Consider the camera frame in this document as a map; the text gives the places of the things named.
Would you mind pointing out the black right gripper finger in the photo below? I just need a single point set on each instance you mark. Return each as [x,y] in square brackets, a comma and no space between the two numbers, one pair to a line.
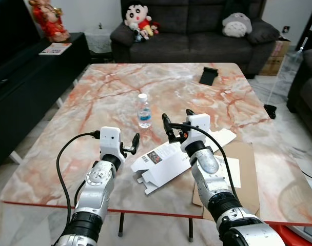
[190,113]
[169,127]

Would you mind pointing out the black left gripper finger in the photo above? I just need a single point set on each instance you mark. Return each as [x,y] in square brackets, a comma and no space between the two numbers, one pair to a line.
[135,141]

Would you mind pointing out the white carton box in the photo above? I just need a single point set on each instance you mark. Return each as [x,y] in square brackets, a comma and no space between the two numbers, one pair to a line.
[158,171]

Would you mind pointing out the clear plastic water bottle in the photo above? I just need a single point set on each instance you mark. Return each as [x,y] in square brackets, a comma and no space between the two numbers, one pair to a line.
[144,115]

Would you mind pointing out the dark grey fabric sofa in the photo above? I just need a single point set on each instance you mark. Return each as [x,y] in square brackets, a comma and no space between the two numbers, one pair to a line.
[197,46]

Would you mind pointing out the flat brown cardboard with label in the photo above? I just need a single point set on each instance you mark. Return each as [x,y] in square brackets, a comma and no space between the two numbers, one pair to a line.
[246,174]

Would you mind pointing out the small black floor adapter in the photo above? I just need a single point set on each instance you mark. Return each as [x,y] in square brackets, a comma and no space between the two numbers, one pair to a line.
[270,111]

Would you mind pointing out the grey round plush toy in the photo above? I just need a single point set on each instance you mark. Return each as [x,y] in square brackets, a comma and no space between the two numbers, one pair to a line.
[237,25]

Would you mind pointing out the brown cardboard box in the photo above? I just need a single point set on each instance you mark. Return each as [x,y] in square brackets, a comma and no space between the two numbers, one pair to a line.
[276,59]

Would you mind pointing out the cartoon boy plush doll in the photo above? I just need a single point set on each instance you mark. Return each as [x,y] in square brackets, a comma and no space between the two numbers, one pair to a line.
[140,20]

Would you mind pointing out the white lace covered side table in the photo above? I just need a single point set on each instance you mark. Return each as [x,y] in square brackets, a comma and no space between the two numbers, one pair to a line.
[98,41]

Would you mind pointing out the black TV cabinet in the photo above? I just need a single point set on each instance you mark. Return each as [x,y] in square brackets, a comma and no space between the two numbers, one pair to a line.
[27,87]

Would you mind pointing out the colourful booklet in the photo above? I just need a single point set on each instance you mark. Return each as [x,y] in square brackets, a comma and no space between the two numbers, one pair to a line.
[55,48]

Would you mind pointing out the white pole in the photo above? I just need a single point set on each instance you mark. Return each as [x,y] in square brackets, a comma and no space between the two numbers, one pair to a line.
[306,33]

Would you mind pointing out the red fortune god figurine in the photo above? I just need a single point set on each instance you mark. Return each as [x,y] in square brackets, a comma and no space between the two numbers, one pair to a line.
[51,23]

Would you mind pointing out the red plastic stool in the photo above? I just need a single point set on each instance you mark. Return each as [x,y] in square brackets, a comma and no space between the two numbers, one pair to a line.
[289,238]

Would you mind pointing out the black television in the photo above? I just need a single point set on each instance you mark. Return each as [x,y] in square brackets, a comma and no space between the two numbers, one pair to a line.
[10,31]

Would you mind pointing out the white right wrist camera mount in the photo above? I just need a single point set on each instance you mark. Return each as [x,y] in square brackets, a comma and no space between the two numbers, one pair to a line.
[199,128]

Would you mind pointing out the black metal table leg frame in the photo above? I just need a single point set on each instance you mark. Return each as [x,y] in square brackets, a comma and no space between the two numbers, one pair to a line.
[191,228]

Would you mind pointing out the black wall socket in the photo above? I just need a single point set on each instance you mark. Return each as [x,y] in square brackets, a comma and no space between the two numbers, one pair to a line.
[286,29]

